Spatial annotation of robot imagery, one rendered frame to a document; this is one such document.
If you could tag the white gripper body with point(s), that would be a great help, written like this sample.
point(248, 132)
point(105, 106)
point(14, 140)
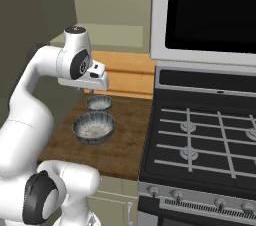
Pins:
point(87, 82)

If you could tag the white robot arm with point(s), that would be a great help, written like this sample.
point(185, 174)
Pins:
point(26, 130)

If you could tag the small grey ribbed bowl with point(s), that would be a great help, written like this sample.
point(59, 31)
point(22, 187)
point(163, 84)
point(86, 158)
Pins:
point(99, 103)

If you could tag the large grey ribbed bowl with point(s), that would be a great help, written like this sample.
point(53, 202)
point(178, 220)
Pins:
point(93, 128)

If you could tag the olive open cabinet door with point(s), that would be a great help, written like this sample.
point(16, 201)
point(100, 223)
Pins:
point(20, 33)

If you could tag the olive base cabinet door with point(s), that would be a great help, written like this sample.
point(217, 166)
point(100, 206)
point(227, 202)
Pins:
point(111, 205)

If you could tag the silver stove knob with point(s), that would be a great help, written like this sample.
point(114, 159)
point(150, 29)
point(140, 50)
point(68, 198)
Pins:
point(248, 207)
point(153, 190)
point(177, 195)
point(219, 202)

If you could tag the black stove with grates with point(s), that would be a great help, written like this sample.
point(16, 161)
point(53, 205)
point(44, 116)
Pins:
point(200, 143)

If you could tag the silver microwave oven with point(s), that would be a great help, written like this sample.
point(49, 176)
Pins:
point(206, 13)

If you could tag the olive wall cabinet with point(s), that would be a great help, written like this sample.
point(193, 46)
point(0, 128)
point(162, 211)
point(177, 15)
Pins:
point(100, 6)

